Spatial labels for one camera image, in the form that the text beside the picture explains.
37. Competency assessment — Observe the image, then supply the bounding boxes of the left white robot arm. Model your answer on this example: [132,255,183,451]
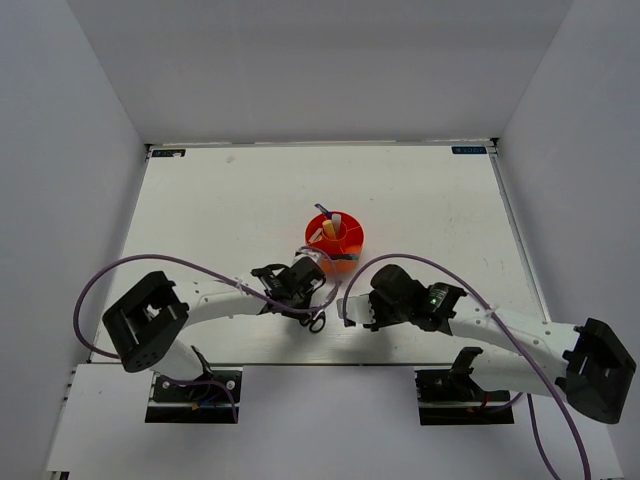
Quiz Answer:
[102,256,326,399]

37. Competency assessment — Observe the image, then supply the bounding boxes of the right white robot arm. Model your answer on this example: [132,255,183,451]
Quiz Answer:
[350,265,636,424]

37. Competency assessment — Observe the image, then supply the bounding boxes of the blue corner label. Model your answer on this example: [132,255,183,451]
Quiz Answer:
[151,149,186,158]
[451,145,487,155]

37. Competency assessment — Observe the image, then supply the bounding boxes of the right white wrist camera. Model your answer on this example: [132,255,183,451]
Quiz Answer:
[337,294,375,328]

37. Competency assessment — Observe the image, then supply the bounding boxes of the orange round divided container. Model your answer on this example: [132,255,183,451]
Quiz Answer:
[304,210,365,274]

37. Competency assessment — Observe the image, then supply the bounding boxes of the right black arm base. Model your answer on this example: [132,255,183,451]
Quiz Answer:
[414,347,515,427]

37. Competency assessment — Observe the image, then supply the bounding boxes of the left blue corner label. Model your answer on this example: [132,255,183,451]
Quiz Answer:
[151,149,186,158]

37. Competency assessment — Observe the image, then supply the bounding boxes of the white rectangular eraser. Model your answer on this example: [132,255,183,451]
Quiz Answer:
[308,228,323,245]

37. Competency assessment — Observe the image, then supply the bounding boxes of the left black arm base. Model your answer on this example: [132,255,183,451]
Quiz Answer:
[145,368,243,425]

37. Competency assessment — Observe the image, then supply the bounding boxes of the yellow highlighter marker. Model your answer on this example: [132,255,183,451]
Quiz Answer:
[322,219,337,240]

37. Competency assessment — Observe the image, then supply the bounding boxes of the blue gel pen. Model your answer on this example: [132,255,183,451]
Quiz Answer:
[330,253,359,261]

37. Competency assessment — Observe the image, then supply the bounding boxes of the blue ballpoint pen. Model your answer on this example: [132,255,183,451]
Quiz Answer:
[314,203,332,219]

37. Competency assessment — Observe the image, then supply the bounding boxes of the black handled scissors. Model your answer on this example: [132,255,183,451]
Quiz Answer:
[299,280,342,334]

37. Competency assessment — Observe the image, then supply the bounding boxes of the right blue corner label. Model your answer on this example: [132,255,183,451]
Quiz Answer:
[451,145,487,155]

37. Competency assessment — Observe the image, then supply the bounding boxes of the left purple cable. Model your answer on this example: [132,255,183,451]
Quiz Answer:
[72,245,346,424]

